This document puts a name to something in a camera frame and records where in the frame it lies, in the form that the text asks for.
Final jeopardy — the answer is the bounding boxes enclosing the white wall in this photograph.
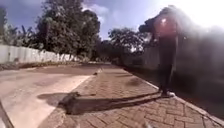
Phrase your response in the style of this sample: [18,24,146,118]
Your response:
[0,44,80,65]

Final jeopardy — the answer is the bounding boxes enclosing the pale concrete road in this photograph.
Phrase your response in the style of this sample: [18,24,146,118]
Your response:
[0,64,102,128]

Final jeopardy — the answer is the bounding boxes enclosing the row of trees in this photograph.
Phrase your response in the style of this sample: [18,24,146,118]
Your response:
[0,6,38,48]

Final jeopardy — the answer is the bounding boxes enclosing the red brick path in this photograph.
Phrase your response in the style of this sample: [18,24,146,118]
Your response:
[37,64,224,128]

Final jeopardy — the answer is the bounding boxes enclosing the grass verge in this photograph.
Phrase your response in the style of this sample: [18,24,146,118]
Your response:
[0,60,78,72]

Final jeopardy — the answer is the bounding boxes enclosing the person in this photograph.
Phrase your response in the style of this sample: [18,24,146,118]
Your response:
[138,4,188,99]

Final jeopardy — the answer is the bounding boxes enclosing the large dark tree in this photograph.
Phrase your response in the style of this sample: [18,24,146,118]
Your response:
[34,0,102,60]

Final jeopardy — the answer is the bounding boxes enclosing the dark wall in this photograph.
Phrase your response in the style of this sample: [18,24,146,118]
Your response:
[121,25,224,101]

